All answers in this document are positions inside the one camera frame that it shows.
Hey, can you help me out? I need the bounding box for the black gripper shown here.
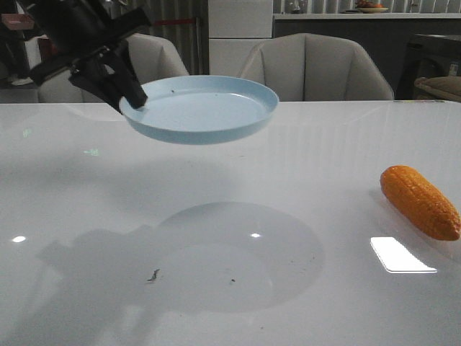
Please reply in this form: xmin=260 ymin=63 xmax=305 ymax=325
xmin=27 ymin=1 xmax=151 ymax=113

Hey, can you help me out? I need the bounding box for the light blue round plate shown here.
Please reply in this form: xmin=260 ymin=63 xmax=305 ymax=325
xmin=119 ymin=76 xmax=279 ymax=145

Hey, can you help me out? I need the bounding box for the orange plastic corn cob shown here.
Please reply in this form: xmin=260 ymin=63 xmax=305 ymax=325
xmin=380 ymin=165 xmax=460 ymax=241

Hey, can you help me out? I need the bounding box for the left grey upholstered chair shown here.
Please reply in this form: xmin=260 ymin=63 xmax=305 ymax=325
xmin=37 ymin=33 xmax=189 ymax=103

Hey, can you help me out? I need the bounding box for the grey upholstered chair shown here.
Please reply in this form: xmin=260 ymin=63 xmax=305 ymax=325
xmin=37 ymin=33 xmax=189 ymax=103
xmin=238 ymin=33 xmax=394 ymax=102

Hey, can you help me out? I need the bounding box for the white cabinet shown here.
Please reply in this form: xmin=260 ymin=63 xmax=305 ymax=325
xmin=208 ymin=0 xmax=273 ymax=76

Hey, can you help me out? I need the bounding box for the right grey upholstered chair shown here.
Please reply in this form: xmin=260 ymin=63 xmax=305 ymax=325
xmin=238 ymin=33 xmax=394 ymax=102

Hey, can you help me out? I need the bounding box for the fruit bowl on counter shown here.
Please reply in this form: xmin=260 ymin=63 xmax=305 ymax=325
xmin=355 ymin=0 xmax=388 ymax=14

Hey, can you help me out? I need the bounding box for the grey counter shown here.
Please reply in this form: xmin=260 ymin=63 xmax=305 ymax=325
xmin=272 ymin=13 xmax=460 ymax=94

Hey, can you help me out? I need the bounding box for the beige cushion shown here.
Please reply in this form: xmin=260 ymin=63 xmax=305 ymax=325
xmin=413 ymin=76 xmax=460 ymax=102

